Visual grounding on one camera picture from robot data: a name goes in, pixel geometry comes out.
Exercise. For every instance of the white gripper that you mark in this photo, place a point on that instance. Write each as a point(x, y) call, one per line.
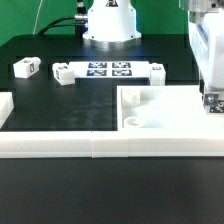
point(206, 37)

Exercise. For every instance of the white square tabletop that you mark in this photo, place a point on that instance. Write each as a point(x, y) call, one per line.
point(172, 107)

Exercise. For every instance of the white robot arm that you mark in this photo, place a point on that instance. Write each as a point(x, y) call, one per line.
point(112, 24)

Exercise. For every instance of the white left fence block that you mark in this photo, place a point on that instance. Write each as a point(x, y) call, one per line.
point(6, 106)

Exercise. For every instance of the white front fence wall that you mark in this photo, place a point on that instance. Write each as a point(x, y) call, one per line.
point(90, 144)

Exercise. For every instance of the white marker base plate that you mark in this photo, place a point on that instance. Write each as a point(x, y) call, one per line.
point(111, 69)

